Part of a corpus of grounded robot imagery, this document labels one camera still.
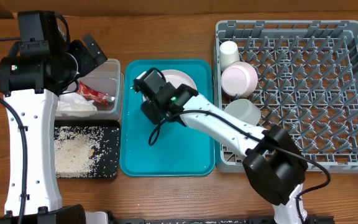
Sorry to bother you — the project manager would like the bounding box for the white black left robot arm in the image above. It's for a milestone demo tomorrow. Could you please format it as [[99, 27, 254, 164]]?
[[0, 11, 114, 223]]

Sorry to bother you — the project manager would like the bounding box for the clear plastic waste bin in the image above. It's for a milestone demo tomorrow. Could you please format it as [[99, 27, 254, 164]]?
[[55, 58, 124, 121]]

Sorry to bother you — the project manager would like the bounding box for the small pink bowl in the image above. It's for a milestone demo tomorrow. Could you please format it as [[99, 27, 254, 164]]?
[[221, 62, 259, 97]]

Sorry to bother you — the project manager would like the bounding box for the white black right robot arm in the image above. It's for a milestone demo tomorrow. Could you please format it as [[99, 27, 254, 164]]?
[[133, 68, 308, 223]]

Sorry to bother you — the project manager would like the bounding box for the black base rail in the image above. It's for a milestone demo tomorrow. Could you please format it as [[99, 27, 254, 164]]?
[[104, 214, 335, 224]]

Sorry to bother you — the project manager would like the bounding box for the pale green cup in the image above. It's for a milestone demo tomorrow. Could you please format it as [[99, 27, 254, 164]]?
[[219, 40, 240, 71]]

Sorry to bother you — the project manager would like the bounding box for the red snack wrapper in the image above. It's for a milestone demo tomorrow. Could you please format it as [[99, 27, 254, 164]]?
[[77, 81, 116, 106]]

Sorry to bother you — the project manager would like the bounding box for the black food waste tray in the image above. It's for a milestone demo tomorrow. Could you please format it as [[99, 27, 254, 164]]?
[[53, 119, 121, 180]]

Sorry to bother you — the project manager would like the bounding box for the pale pink plate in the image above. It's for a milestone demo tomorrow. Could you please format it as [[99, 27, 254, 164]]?
[[142, 69, 198, 103]]

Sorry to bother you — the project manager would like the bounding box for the grey green bowl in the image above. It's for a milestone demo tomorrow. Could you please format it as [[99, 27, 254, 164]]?
[[224, 99, 262, 126]]

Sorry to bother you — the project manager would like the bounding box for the white napkin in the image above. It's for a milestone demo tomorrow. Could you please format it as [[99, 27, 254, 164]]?
[[57, 93, 97, 111]]

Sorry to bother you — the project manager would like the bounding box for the teal serving tray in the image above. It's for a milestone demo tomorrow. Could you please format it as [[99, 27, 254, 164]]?
[[119, 59, 215, 177]]

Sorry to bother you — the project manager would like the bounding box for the grey dishwasher rack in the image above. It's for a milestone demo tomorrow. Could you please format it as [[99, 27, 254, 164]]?
[[214, 20, 358, 173]]

